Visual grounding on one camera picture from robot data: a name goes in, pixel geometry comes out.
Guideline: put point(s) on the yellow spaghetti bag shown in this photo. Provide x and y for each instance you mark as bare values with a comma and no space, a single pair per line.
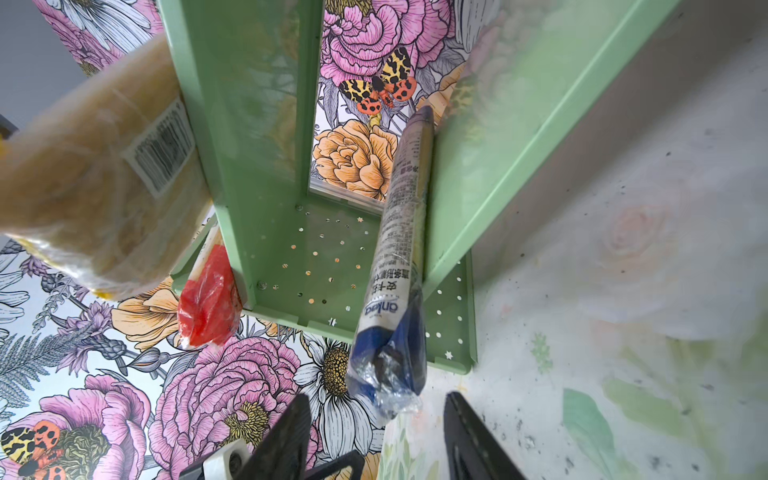
106,185

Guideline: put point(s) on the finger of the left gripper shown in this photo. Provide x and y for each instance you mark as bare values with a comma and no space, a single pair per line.
352,462

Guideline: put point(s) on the blue-ended spaghetti bag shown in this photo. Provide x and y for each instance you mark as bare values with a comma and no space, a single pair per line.
387,363

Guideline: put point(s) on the red-ended spaghetti bag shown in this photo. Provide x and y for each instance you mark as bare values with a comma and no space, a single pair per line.
209,307

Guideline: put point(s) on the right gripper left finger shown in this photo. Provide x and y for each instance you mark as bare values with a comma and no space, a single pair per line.
283,453

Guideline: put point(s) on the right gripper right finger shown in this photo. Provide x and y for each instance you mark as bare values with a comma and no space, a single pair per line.
472,451

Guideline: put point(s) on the light green wooden shelf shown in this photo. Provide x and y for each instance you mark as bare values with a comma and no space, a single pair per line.
298,106

